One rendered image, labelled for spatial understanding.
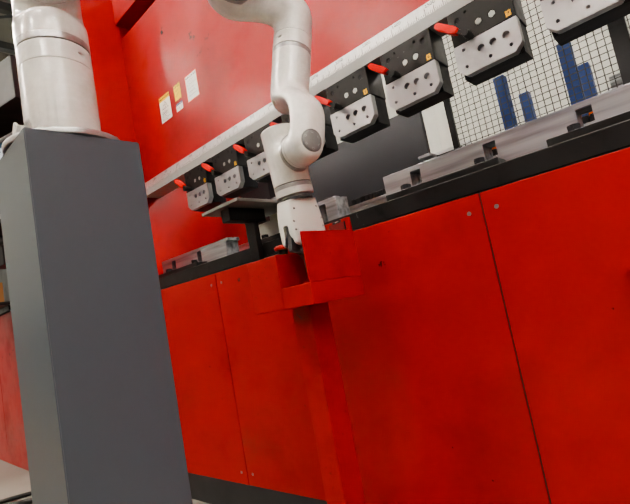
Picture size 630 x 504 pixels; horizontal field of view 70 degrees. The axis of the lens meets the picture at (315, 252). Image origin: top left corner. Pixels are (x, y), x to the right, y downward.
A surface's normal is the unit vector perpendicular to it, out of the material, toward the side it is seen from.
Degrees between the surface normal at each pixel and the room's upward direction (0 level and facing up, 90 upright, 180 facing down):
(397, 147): 90
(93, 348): 90
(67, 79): 90
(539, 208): 90
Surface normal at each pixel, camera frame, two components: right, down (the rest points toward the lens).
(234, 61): -0.66, 0.04
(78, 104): 0.78, -0.22
